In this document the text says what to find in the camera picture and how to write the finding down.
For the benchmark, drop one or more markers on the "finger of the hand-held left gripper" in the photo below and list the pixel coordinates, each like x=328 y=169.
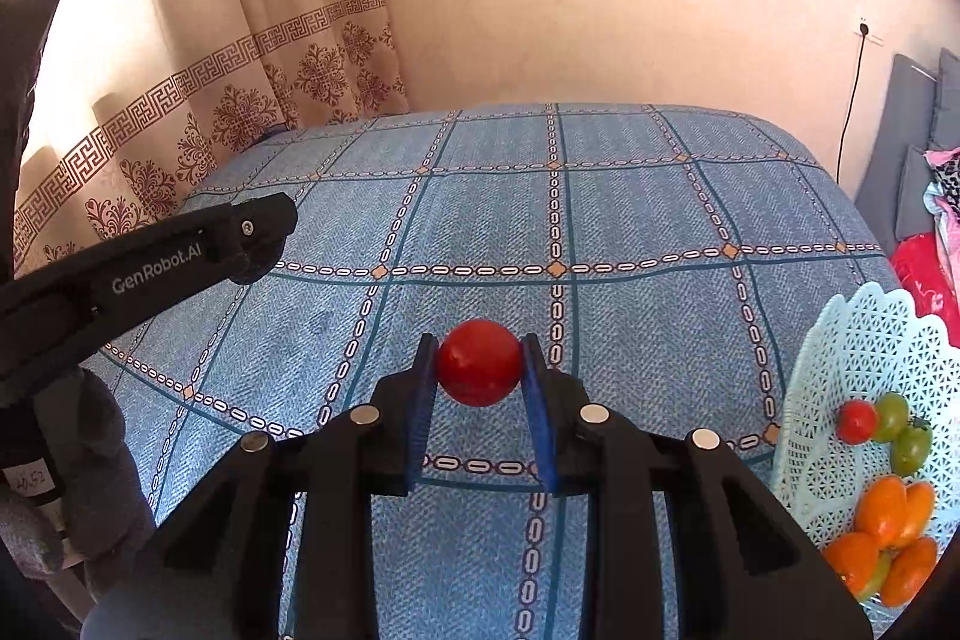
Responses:
x=150 y=280

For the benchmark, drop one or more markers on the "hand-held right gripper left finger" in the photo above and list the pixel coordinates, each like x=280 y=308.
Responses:
x=424 y=415

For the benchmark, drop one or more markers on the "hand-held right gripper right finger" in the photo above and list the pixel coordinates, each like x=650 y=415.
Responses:
x=540 y=430

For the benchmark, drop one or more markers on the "red tomato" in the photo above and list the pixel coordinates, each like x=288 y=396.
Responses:
x=480 y=364
x=856 y=422

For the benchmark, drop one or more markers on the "light blue plastic basket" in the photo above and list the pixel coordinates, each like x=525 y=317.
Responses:
x=825 y=370

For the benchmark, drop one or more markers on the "orange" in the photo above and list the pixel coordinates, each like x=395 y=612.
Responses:
x=922 y=509
x=851 y=561
x=881 y=511
x=911 y=572

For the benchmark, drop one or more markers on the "green tomato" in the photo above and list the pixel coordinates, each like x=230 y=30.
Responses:
x=911 y=449
x=876 y=584
x=894 y=413

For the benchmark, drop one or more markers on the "person's left hand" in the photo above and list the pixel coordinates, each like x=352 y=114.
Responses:
x=105 y=497

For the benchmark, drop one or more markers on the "blue checkered bedsheet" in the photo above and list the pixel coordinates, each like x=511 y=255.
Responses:
x=600 y=197

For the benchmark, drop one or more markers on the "red floral blanket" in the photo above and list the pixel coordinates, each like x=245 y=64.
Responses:
x=922 y=280

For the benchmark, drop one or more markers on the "grey cushion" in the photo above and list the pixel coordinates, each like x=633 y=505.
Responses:
x=946 y=100

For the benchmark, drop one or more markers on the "white wall socket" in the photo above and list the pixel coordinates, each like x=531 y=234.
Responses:
x=870 y=30

